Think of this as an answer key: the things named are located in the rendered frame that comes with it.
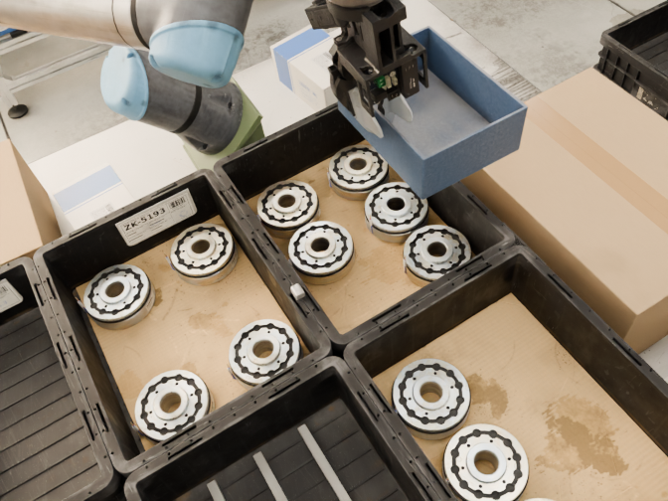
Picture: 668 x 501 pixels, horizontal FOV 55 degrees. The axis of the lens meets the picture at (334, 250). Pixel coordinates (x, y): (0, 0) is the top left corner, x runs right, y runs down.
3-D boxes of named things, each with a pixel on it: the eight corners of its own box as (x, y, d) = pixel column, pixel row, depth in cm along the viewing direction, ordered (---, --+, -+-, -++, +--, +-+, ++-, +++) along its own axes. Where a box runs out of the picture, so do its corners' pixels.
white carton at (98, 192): (71, 220, 131) (51, 191, 123) (123, 191, 134) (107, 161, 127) (109, 284, 120) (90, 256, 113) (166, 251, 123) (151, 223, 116)
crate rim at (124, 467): (37, 260, 99) (29, 251, 97) (212, 174, 106) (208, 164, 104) (125, 485, 77) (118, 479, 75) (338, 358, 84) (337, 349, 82)
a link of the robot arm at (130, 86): (150, 128, 124) (84, 106, 114) (168, 61, 124) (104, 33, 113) (186, 136, 116) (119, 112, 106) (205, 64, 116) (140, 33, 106)
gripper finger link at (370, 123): (377, 167, 76) (367, 111, 69) (353, 137, 80) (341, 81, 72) (399, 155, 77) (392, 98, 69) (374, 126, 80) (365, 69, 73)
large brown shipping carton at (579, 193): (446, 215, 122) (451, 139, 106) (569, 147, 129) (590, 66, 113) (601, 379, 100) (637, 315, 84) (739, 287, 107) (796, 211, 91)
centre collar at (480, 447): (457, 454, 80) (457, 452, 79) (492, 436, 80) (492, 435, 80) (479, 491, 77) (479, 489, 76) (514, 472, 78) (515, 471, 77)
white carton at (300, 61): (276, 79, 150) (269, 46, 143) (317, 55, 154) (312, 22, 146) (328, 121, 140) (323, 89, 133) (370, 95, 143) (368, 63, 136)
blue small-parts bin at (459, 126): (337, 108, 88) (333, 68, 83) (427, 67, 92) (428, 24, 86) (421, 201, 78) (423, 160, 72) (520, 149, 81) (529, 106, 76)
